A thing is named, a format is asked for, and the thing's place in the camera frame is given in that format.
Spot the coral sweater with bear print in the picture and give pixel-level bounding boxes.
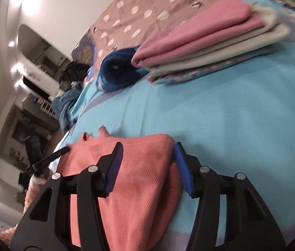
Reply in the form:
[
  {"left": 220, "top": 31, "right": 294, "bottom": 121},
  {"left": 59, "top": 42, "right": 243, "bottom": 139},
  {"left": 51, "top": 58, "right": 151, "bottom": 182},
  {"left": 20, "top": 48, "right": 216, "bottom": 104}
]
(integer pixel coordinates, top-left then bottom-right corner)
[{"left": 59, "top": 127, "right": 183, "bottom": 251}]

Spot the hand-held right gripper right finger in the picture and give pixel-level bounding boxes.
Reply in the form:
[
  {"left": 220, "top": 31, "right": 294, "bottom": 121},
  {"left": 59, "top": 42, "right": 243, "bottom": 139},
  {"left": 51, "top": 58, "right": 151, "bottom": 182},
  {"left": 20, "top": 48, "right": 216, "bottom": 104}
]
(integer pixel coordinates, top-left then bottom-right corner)
[{"left": 174, "top": 142, "right": 286, "bottom": 251}]

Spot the black clothes pile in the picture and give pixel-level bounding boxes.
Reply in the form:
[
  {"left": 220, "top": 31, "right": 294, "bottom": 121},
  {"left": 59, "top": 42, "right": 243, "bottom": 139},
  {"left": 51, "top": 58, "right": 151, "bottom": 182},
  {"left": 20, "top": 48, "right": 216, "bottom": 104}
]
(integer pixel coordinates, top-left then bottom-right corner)
[{"left": 59, "top": 62, "right": 90, "bottom": 85}]

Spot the brown polka dot blanket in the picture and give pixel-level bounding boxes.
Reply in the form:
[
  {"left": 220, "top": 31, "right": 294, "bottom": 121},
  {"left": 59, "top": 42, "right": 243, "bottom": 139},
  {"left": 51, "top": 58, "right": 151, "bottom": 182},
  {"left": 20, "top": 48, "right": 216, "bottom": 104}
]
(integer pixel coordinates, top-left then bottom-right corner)
[{"left": 88, "top": 0, "right": 281, "bottom": 60}]

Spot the blue crumpled blanket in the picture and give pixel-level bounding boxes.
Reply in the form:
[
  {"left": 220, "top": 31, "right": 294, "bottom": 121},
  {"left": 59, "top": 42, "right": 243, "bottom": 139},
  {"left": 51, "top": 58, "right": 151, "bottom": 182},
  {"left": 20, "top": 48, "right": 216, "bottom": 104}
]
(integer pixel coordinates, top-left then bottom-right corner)
[{"left": 51, "top": 82, "right": 85, "bottom": 132}]

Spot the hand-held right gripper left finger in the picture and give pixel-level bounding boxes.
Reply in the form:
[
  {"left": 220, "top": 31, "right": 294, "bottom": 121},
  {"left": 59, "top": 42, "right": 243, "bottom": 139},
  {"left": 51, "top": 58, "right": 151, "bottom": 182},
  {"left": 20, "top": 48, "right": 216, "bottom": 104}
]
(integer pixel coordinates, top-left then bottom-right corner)
[{"left": 9, "top": 142, "right": 124, "bottom": 251}]

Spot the grey patterned folded garment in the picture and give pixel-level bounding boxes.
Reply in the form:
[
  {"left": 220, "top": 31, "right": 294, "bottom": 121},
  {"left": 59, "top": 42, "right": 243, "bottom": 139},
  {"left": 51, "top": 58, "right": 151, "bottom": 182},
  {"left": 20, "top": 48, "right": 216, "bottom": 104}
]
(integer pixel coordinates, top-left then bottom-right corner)
[{"left": 149, "top": 47, "right": 275, "bottom": 85}]

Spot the pink folded garment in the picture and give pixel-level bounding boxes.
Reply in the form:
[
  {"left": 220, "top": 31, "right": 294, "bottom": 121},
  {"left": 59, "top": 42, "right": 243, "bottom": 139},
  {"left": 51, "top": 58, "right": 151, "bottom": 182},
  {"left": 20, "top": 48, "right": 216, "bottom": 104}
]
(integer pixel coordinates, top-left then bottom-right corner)
[{"left": 131, "top": 0, "right": 264, "bottom": 68}]

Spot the navy star print garment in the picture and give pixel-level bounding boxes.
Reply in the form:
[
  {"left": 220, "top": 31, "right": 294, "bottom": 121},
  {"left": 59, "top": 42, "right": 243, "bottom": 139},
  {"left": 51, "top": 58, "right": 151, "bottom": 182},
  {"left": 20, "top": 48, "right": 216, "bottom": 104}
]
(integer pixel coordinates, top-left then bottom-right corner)
[{"left": 96, "top": 44, "right": 148, "bottom": 92}]

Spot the white wire rack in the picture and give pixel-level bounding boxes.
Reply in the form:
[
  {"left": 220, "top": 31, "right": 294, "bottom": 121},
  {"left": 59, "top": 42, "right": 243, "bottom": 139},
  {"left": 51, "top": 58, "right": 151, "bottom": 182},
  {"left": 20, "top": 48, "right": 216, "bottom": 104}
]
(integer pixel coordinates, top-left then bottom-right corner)
[{"left": 39, "top": 101, "right": 59, "bottom": 119}]

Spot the stack of folded clothes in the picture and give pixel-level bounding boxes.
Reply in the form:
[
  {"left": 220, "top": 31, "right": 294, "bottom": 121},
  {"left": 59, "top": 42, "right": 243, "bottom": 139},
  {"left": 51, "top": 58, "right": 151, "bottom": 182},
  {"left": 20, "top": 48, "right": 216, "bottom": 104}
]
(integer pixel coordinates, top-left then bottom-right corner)
[{"left": 147, "top": 5, "right": 291, "bottom": 75}]

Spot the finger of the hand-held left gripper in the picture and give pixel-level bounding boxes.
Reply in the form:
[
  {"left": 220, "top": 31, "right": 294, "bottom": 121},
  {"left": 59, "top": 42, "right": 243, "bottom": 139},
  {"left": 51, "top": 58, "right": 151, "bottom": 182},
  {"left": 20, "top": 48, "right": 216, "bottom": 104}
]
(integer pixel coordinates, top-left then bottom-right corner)
[{"left": 32, "top": 146, "right": 71, "bottom": 173}]

